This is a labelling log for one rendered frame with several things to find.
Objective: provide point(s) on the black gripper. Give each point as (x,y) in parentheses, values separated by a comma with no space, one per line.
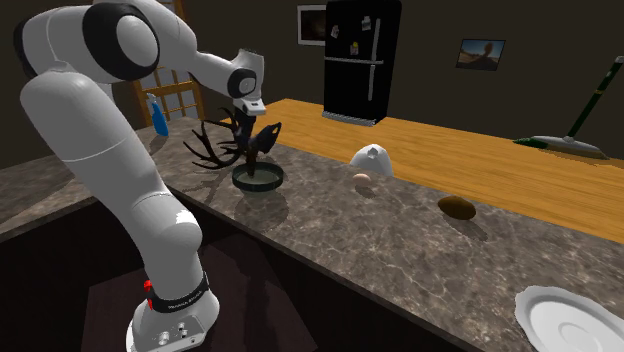
(245,126)

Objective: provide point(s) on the white plate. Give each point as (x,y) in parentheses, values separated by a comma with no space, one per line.
(565,322)

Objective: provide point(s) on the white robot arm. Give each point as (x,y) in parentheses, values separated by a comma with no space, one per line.
(92,136)

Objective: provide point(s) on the black refrigerator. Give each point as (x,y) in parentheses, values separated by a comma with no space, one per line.
(351,73)

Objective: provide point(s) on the brown potato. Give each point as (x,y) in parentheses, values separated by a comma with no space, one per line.
(456,207)

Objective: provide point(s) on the dark round dish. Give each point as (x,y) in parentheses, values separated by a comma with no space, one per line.
(258,181)

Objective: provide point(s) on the blue spray bottle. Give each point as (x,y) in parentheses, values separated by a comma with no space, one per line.
(158,119)

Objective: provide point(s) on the wooden frame window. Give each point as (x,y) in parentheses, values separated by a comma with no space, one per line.
(175,92)

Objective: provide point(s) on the white dome shaped object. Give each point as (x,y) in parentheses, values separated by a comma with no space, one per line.
(373,161)

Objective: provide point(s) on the dark robot stand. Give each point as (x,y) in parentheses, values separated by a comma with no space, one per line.
(273,322)

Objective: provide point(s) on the unframed desert wall picture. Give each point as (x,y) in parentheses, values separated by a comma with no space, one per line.
(480,54)

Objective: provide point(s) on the beige egg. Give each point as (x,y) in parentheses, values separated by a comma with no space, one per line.
(361,179)

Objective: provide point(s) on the black antler ornament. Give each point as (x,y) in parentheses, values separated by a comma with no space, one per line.
(208,146)

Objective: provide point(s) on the white framed wall picture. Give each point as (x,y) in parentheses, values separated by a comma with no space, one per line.
(311,24)

